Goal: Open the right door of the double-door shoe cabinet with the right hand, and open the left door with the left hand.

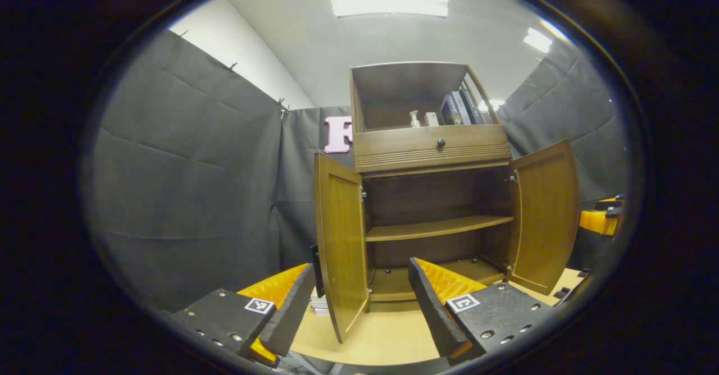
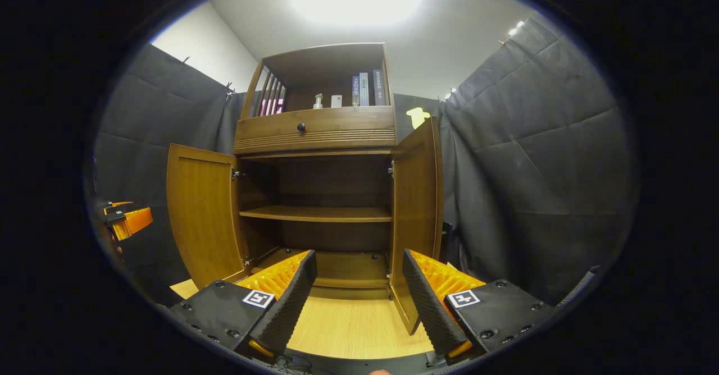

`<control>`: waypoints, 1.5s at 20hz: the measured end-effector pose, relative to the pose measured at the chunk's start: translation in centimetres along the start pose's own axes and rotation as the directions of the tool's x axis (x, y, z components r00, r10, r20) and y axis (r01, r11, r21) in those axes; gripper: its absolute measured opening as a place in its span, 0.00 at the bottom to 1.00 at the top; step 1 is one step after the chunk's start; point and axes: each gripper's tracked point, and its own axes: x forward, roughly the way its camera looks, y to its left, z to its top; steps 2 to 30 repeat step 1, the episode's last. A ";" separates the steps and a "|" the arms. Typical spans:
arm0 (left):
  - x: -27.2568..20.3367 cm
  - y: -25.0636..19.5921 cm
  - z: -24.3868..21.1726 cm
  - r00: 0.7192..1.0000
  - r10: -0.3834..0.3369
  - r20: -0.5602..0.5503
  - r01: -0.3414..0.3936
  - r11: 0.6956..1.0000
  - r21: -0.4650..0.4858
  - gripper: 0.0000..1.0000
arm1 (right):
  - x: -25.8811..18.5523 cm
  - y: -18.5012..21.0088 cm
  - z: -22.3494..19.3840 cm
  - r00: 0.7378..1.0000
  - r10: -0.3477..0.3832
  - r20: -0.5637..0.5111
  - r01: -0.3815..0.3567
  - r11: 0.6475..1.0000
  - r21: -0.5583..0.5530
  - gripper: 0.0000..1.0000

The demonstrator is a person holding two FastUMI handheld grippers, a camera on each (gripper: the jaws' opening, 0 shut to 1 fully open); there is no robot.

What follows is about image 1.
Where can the small ceiling light panel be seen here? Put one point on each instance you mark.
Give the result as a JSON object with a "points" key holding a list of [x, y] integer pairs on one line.
{"points": [[538, 40]]}

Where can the distant ceiling light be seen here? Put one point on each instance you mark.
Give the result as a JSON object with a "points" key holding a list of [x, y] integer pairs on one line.
{"points": [[497, 104]]}

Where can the small white bottle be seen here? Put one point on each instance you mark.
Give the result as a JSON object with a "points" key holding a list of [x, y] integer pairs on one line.
{"points": [[415, 119]]}

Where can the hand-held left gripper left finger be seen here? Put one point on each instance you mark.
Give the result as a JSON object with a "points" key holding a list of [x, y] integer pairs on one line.
{"points": [[295, 313]]}

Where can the wooden drawer with black knob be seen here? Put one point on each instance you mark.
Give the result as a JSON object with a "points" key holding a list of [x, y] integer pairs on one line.
{"points": [[404, 145]]}

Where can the black backdrop cloth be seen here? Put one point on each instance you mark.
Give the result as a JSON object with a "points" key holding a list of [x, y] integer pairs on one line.
{"points": [[185, 184]]}

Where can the dark blue book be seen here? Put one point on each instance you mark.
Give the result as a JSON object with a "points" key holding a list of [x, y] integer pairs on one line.
{"points": [[447, 112]]}

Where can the small white box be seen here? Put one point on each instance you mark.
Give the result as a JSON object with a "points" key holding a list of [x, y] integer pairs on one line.
{"points": [[431, 119]]}

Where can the large ceiling light panel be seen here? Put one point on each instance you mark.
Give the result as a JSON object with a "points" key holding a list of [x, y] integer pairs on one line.
{"points": [[387, 0]]}

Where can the grey book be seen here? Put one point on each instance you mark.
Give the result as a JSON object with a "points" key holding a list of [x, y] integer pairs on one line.
{"points": [[462, 108]]}

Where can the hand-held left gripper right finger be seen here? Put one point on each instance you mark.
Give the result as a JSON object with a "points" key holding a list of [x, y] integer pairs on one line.
{"points": [[429, 313]]}

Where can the wooden shoe cabinet door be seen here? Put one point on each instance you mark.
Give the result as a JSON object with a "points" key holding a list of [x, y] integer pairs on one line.
{"points": [[342, 240], [545, 212]]}

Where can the stack of white books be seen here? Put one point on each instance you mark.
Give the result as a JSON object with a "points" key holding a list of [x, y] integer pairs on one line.
{"points": [[320, 306]]}

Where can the wooden double-door shoe cabinet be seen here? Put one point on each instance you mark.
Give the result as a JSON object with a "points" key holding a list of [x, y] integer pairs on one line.
{"points": [[438, 229]]}

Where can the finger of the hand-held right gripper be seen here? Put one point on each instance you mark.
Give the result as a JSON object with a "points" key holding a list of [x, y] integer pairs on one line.
{"points": [[595, 222], [611, 204]]}

